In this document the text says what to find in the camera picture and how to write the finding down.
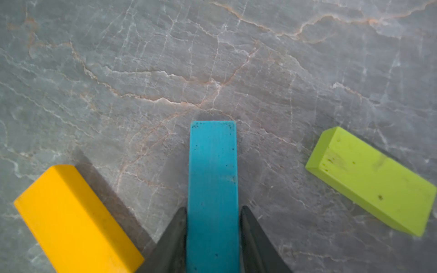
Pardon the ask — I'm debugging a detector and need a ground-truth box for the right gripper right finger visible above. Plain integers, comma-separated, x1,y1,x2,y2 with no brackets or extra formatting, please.
240,206,292,273

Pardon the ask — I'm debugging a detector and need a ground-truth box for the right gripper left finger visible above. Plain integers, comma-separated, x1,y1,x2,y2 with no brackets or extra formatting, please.
136,207,187,273

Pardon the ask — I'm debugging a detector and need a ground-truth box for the teal block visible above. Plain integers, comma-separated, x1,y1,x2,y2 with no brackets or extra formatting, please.
186,121,240,273

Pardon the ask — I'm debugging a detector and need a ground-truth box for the yellow-orange block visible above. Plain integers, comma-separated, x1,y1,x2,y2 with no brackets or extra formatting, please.
14,164,145,273

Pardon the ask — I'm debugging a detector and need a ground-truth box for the green block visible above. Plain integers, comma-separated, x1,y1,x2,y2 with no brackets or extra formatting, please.
306,127,437,237

